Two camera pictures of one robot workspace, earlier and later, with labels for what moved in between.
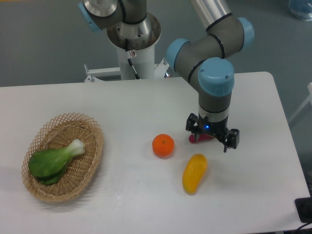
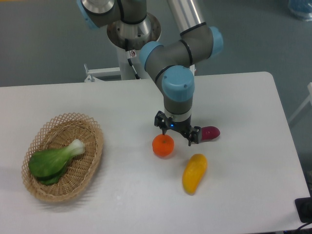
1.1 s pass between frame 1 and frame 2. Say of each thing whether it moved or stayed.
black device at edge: stayed
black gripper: moved
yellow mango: stayed
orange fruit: stayed
